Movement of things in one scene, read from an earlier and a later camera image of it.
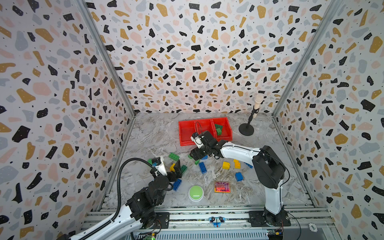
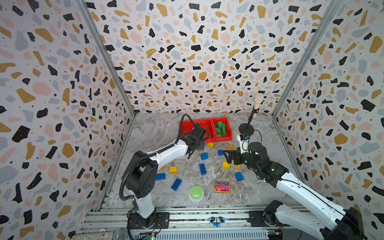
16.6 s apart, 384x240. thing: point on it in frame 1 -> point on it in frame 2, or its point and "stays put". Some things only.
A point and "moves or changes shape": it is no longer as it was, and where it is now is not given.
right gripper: x=197 y=152 -> x=235 y=153
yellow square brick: x=226 y=165 stays put
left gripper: x=178 y=169 -> x=203 y=145
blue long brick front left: x=176 y=184 stays put
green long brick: x=183 y=168 -> x=223 y=129
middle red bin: x=207 y=125 stays put
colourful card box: x=222 y=187 stays put
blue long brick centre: x=202 y=167 stays put
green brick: x=174 y=156 moves or changes shape
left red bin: x=187 y=128 stays put
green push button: x=196 y=193 stays put
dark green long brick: x=219 y=129 stays put
